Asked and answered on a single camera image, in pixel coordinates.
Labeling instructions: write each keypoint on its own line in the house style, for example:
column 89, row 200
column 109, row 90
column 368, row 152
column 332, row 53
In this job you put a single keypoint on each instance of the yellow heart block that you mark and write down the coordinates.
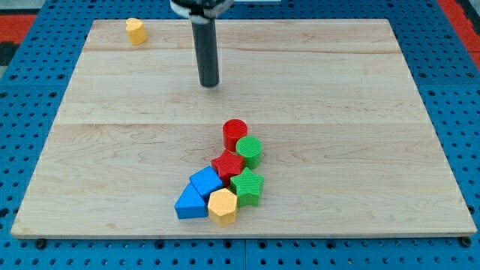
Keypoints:
column 136, row 31

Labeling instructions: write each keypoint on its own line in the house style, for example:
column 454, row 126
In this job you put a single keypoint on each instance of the green star block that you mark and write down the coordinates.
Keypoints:
column 248, row 187

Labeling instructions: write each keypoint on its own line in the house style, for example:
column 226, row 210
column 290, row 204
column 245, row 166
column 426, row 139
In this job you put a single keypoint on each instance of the yellow hexagon block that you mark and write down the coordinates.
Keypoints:
column 222, row 207

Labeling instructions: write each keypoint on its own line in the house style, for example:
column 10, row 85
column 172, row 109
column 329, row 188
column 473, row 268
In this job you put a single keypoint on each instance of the blue cube block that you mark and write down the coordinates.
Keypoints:
column 206, row 181

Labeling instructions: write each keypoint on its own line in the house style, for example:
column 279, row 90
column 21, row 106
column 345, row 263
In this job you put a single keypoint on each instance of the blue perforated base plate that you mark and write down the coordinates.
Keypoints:
column 36, row 78

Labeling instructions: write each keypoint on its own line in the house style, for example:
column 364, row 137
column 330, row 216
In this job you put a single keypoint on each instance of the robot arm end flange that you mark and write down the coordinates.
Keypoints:
column 200, row 11

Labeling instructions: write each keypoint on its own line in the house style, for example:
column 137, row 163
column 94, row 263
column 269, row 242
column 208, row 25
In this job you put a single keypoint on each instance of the red cylinder block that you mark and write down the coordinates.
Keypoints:
column 233, row 130

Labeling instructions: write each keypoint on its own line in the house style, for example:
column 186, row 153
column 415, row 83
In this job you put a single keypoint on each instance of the green cylinder block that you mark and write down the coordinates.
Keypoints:
column 250, row 148

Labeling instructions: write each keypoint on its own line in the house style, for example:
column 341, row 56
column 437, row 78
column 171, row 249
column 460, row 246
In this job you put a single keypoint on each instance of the light wooden board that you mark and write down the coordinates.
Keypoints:
column 349, row 150

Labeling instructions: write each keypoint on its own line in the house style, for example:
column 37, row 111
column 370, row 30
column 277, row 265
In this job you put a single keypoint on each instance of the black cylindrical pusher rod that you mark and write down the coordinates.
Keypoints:
column 205, row 42

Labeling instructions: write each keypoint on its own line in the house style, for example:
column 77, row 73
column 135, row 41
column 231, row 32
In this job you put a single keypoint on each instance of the blue triangle block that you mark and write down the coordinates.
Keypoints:
column 190, row 204

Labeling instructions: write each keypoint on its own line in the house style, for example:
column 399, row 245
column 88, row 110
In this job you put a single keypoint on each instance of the red star block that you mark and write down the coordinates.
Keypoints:
column 228, row 165

